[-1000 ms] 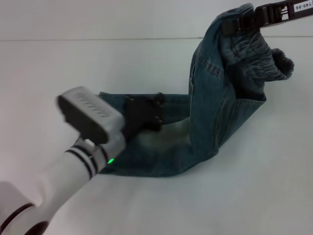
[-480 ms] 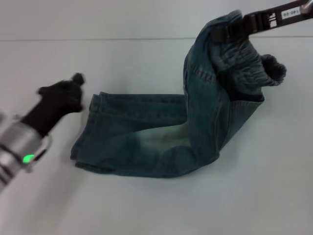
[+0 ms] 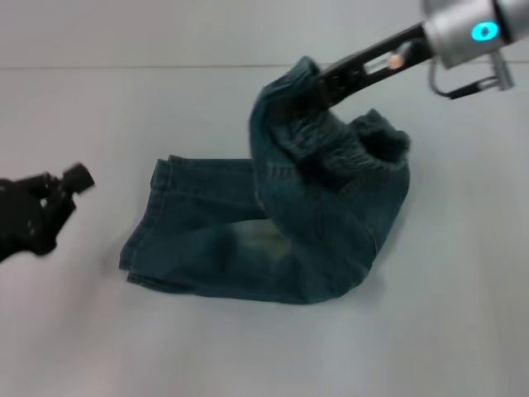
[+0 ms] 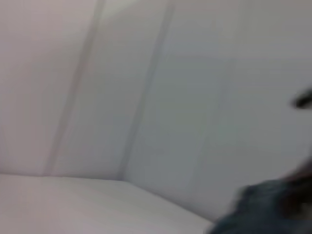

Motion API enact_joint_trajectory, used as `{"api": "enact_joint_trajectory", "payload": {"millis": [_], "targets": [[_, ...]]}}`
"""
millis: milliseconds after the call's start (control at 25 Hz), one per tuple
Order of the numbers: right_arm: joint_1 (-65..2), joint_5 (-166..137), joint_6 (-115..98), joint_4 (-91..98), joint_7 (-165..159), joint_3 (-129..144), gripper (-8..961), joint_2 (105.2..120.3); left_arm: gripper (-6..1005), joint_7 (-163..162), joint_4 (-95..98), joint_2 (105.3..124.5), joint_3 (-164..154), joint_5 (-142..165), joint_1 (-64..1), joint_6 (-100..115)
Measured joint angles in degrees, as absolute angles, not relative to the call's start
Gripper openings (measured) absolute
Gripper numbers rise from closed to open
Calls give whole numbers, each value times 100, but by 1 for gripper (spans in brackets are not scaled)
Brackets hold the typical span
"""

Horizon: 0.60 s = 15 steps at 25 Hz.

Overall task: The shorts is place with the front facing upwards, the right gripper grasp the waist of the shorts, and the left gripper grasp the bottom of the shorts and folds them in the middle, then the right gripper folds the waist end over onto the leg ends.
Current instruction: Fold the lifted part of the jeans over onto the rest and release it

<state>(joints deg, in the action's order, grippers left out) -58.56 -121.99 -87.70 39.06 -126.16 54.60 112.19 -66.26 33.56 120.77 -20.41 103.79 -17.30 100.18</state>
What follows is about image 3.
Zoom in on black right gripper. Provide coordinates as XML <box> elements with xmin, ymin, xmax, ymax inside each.
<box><xmin>279</xmin><ymin>22</ymin><xmax>434</xmax><ymax>124</ymax></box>

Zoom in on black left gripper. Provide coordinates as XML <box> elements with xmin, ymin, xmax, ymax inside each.
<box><xmin>0</xmin><ymin>162</ymin><xmax>97</xmax><ymax>265</ymax></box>

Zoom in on blue denim shorts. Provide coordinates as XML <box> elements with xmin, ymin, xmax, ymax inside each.
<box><xmin>118</xmin><ymin>55</ymin><xmax>412</xmax><ymax>308</ymax></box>

